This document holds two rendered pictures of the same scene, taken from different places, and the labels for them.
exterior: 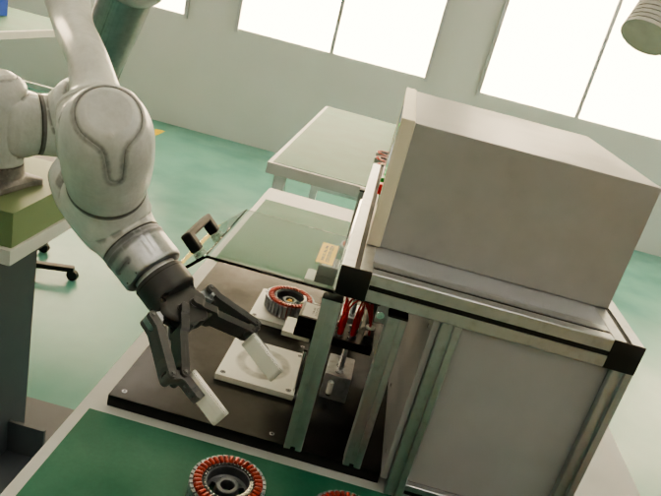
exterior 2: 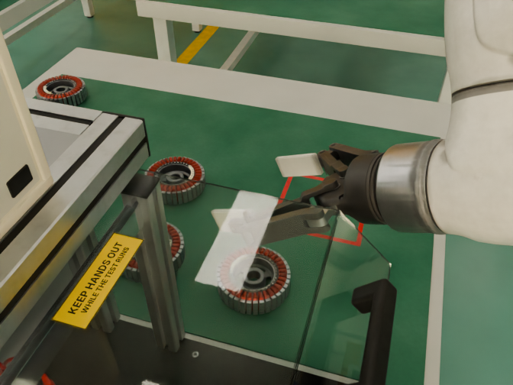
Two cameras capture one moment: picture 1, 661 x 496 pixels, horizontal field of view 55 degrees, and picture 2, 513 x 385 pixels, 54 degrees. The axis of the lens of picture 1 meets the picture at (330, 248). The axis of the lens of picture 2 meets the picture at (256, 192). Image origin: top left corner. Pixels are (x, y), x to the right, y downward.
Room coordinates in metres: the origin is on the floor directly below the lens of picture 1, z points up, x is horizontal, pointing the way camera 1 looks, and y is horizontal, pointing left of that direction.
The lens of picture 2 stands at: (1.20, 0.19, 1.39)
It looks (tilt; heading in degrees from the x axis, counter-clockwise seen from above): 42 degrees down; 195
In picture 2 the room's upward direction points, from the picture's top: straight up
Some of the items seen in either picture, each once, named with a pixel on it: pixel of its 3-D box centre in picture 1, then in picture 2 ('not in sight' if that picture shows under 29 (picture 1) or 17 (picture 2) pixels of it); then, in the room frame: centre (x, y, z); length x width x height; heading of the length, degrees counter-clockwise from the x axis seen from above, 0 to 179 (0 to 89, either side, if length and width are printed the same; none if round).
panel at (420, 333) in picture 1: (410, 310); not in sight; (1.16, -0.19, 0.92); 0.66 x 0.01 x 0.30; 178
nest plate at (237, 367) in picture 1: (263, 365); not in sight; (1.05, 0.07, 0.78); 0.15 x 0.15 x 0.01; 88
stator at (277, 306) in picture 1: (289, 302); not in sight; (1.29, 0.06, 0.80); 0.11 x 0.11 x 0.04
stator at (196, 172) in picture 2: not in sight; (175, 180); (0.53, -0.15, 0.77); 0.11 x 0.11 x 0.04
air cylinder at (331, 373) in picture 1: (336, 377); not in sight; (1.04, -0.08, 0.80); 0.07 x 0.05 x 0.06; 178
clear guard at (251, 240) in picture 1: (285, 262); (184, 303); (0.97, 0.07, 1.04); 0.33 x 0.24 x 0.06; 88
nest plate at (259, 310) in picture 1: (286, 312); not in sight; (1.29, 0.06, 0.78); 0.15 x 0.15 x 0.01; 88
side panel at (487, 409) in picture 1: (499, 432); not in sight; (0.83, -0.32, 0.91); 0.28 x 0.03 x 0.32; 88
